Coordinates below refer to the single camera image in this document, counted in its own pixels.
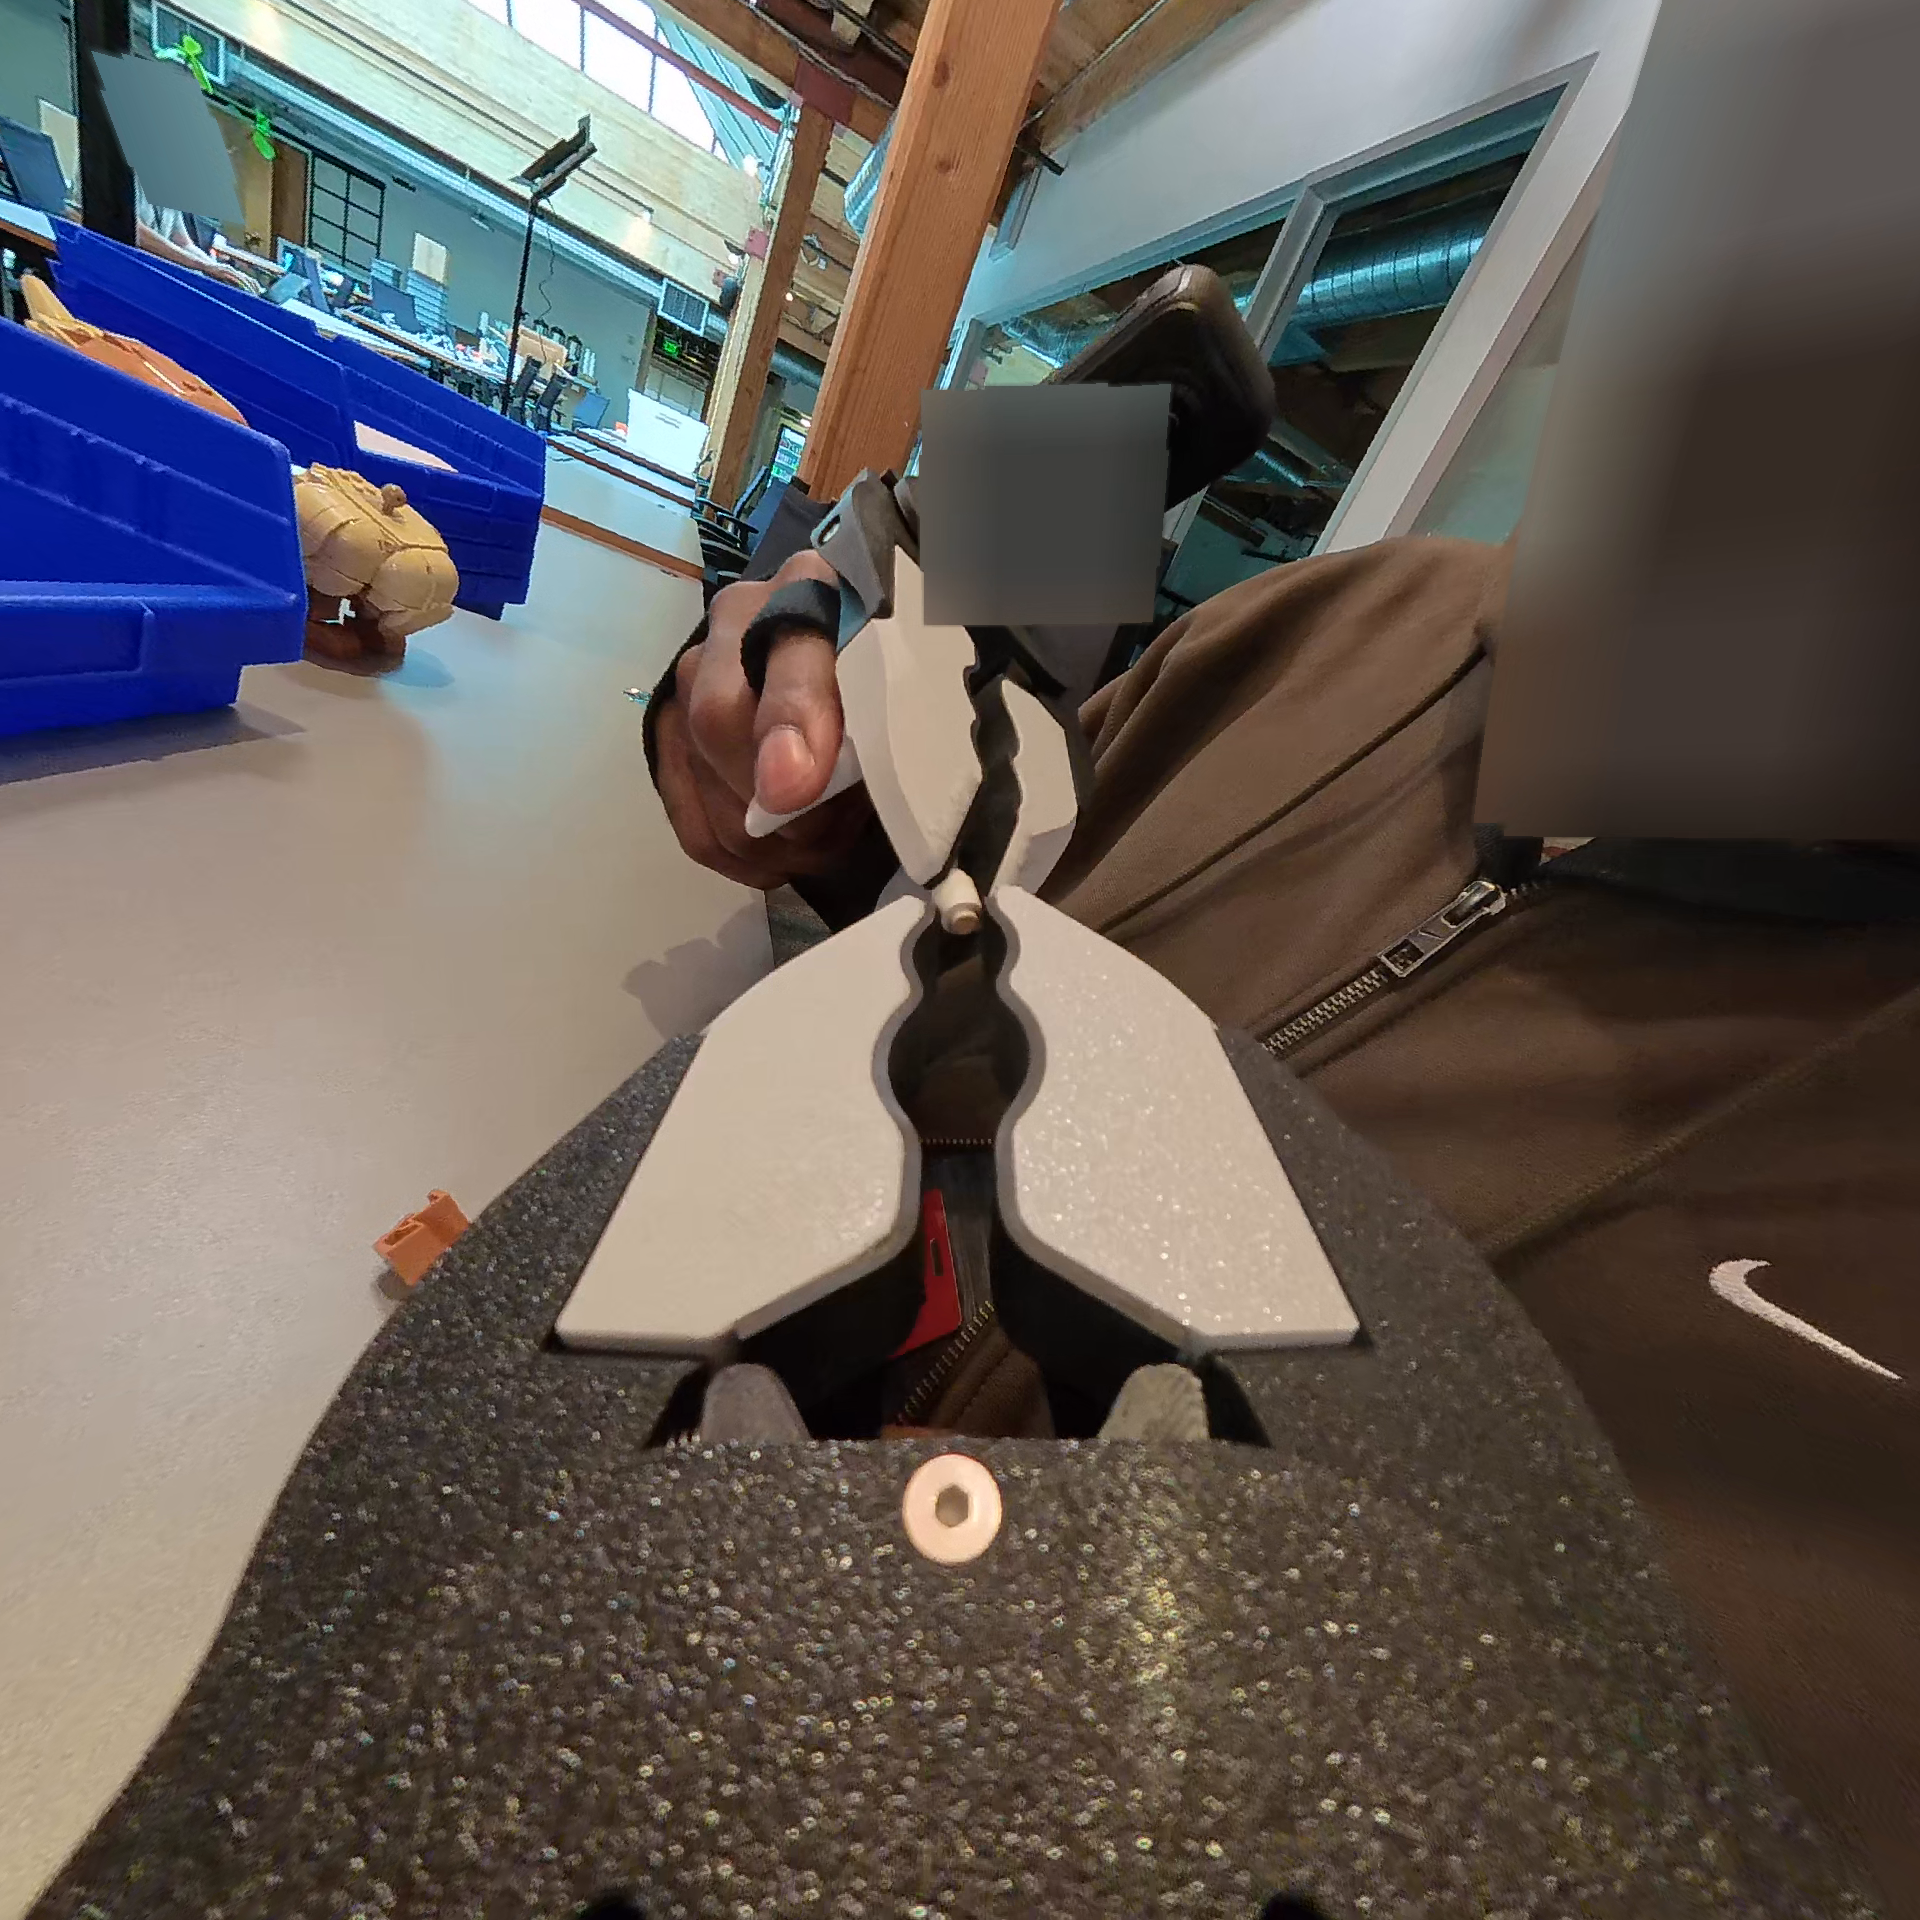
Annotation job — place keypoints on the black light stand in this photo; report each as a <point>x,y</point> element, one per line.
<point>554,164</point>

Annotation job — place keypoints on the tan toy figure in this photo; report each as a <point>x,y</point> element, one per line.
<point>134,353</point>
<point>377,555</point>

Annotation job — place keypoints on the blue plastic bin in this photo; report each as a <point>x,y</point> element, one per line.
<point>419,451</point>
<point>122,570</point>

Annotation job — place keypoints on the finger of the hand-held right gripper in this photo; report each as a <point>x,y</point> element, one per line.
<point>1044,780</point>
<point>917,736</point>

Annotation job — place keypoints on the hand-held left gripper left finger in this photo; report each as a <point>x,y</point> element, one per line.
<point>723,1172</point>

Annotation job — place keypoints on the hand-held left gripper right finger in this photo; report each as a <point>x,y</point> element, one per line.
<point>1171,1172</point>

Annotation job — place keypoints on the small white peg brick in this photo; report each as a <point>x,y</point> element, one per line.
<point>958,906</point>

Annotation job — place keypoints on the wooden post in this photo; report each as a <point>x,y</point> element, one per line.
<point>931,225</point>
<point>764,301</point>

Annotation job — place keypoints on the person's right hand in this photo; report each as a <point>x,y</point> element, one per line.
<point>723,751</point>

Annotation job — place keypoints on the brown bracket brick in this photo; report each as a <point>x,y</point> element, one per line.
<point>419,1239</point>

